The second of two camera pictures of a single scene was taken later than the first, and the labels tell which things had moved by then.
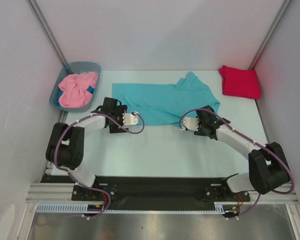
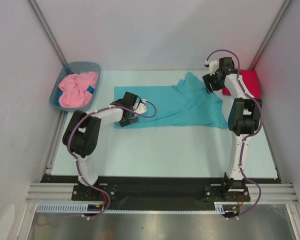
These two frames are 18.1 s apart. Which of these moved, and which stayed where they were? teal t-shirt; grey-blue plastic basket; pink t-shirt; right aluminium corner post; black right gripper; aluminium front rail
Moved: black right gripper; teal t-shirt
Stayed: aluminium front rail; grey-blue plastic basket; right aluminium corner post; pink t-shirt
